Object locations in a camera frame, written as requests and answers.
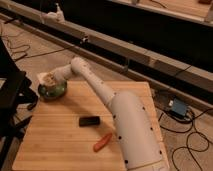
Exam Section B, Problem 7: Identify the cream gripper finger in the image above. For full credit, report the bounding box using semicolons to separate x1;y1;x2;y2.
45;75;56;86

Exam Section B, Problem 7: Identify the white sponge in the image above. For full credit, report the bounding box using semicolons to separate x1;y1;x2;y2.
37;73;52;84

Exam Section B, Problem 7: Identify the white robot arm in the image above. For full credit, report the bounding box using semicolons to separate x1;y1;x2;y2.
44;57;169;171

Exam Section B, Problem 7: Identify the white ceramic cup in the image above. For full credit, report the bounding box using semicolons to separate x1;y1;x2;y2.
40;83;56;93

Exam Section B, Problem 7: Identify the green plate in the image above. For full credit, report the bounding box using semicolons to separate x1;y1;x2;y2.
38;82;67;101

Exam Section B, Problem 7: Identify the black rectangular block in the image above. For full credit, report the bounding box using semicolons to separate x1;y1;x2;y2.
79;116;100;127

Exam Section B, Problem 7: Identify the orange carrot toy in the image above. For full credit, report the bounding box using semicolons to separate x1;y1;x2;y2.
93;133;112;152

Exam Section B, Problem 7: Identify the blue power box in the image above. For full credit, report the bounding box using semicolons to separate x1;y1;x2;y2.
169;98;188;118

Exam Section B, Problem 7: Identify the black chair frame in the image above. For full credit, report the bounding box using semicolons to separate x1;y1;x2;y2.
0;38;38;171

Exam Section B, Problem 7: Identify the black cable left floor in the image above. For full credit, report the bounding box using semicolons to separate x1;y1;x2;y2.
1;33;89;79

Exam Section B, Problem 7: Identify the white object on rail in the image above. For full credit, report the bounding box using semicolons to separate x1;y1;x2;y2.
45;4;65;22

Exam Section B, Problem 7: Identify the black floor cable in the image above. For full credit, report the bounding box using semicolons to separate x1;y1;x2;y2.
156;108;213;171

